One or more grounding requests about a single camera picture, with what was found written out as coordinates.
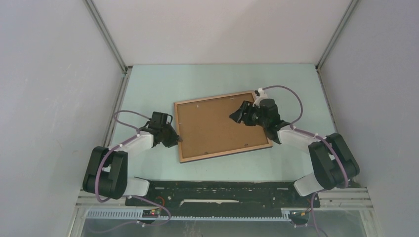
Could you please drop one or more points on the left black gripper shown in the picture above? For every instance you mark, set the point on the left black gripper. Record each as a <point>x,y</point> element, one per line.
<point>175,138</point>

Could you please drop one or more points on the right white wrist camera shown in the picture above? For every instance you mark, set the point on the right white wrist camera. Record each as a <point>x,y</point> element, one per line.
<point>259,96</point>

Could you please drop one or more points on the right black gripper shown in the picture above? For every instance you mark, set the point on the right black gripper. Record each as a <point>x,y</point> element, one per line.
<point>238,115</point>

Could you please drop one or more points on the right aluminium corner post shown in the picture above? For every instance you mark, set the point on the right aluminium corner post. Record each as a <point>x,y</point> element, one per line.
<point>337,33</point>

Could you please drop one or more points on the left aluminium corner post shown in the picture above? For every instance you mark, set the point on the left aluminium corner post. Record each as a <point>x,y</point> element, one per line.
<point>100,23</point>

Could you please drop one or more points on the brown backing board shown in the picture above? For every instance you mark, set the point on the brown backing board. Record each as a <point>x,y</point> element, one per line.
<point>206,130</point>

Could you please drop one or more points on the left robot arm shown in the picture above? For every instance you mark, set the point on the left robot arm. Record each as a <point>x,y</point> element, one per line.
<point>107,176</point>

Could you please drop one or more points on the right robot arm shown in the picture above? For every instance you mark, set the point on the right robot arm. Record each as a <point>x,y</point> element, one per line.
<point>332,161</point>

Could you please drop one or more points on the aluminium corner post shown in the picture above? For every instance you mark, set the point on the aluminium corner post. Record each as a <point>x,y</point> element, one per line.
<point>337,33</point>
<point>100,23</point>

